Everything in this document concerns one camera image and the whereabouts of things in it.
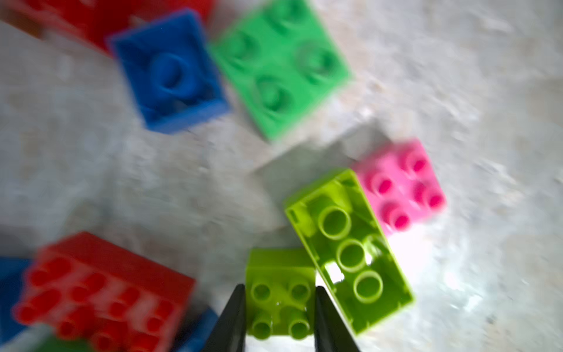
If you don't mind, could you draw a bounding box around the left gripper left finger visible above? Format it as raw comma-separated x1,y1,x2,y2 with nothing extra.
202,284,246,352

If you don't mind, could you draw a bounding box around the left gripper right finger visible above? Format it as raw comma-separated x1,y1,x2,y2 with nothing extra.
314,286,360,352

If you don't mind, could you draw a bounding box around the lime small lego brick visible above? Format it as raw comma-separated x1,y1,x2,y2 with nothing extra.
246,248,316,340

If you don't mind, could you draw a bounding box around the lime long lego brick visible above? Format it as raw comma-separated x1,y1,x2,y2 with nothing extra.
284,169,414,335

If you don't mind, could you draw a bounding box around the pink lego brick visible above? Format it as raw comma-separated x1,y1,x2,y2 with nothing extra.
352,139,447,237

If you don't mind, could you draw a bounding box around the blue lego brick front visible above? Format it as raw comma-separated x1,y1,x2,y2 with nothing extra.
171,308,218,352

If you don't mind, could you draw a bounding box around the blue lego brick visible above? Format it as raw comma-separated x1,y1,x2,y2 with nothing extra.
171,308,218,352
1,258,32,346
108,10,230,134

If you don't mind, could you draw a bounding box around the red long lego brick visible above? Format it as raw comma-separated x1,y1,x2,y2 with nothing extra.
13,232,196,351

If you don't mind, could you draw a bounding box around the green lego brick left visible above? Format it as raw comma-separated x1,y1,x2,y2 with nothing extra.
32,335,94,352

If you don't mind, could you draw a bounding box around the green lego brick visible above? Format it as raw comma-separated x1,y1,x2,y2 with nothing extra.
209,1,350,140
32,335,94,352

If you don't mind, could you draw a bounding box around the blue lego brick left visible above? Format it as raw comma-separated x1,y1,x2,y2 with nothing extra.
1,258,32,346

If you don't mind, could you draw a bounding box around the green lego brick right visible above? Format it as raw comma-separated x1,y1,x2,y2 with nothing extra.
209,1,350,140

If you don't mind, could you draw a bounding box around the blue lego brick back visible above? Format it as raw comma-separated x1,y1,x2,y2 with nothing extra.
108,10,230,134

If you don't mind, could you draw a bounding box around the red lego brick back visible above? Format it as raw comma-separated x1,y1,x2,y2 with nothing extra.
4,0,216,53

